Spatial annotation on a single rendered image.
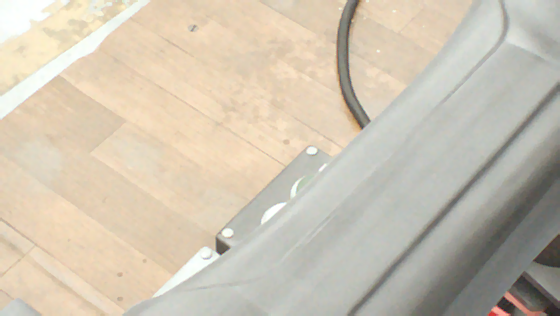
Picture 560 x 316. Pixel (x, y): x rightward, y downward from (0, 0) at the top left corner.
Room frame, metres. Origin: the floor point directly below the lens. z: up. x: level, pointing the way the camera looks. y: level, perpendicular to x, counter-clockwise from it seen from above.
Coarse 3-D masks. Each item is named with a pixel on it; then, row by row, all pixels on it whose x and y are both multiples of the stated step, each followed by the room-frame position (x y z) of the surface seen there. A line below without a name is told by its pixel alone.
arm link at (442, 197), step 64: (512, 0) 0.25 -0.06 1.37; (448, 64) 0.22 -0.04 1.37; (512, 64) 0.22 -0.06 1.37; (384, 128) 0.20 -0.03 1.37; (448, 128) 0.20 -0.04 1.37; (512, 128) 0.20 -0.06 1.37; (320, 192) 0.18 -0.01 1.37; (384, 192) 0.18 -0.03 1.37; (448, 192) 0.18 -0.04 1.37; (512, 192) 0.18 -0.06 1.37; (256, 256) 0.16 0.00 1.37; (320, 256) 0.16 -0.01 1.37; (384, 256) 0.16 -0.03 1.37; (448, 256) 0.16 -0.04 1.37; (512, 256) 0.18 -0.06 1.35
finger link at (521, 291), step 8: (520, 280) 0.30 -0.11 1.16; (512, 288) 0.29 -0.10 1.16; (520, 288) 0.29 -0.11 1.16; (528, 288) 0.29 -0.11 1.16; (504, 296) 0.33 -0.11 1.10; (512, 296) 0.29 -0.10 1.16; (520, 296) 0.29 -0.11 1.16; (528, 296) 0.29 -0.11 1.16; (536, 296) 0.29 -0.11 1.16; (544, 296) 0.29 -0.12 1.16; (520, 304) 0.29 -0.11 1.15; (528, 304) 0.29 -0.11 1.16; (536, 304) 0.29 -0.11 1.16; (544, 304) 0.29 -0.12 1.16; (528, 312) 0.29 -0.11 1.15; (536, 312) 0.29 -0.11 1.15
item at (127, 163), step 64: (192, 0) 0.74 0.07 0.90; (256, 0) 0.74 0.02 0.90; (320, 0) 0.74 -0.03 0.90; (384, 0) 0.75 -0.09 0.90; (448, 0) 0.75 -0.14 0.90; (128, 64) 0.66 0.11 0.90; (192, 64) 0.67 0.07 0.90; (256, 64) 0.67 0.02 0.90; (320, 64) 0.67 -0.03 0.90; (384, 64) 0.67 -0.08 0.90; (0, 128) 0.59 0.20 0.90; (64, 128) 0.60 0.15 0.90; (128, 128) 0.60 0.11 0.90; (192, 128) 0.60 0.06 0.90; (256, 128) 0.60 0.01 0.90; (320, 128) 0.61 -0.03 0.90; (0, 192) 0.53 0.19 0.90; (64, 192) 0.54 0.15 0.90; (128, 192) 0.54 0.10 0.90; (192, 192) 0.54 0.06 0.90; (256, 192) 0.54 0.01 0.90; (0, 256) 0.48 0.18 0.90; (64, 256) 0.48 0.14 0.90; (128, 256) 0.48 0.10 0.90; (192, 256) 0.49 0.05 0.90
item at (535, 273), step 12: (552, 240) 0.29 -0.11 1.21; (540, 252) 0.29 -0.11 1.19; (552, 252) 0.29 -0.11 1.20; (540, 264) 0.29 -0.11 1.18; (552, 264) 0.29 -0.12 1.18; (528, 276) 0.29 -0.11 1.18; (540, 276) 0.29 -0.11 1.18; (552, 276) 0.29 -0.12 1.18; (540, 288) 0.28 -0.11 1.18; (552, 288) 0.28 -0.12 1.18; (552, 300) 0.28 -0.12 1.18
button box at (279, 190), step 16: (352, 0) 0.73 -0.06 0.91; (352, 16) 0.72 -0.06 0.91; (352, 96) 0.63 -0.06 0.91; (352, 112) 0.62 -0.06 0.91; (304, 160) 0.55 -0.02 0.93; (320, 160) 0.55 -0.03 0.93; (288, 176) 0.53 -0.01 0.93; (304, 176) 0.53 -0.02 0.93; (272, 192) 0.52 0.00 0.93; (288, 192) 0.52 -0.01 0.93; (256, 208) 0.51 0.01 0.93; (240, 224) 0.49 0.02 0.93; (256, 224) 0.49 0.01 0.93; (224, 240) 0.48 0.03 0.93; (240, 240) 0.48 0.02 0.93
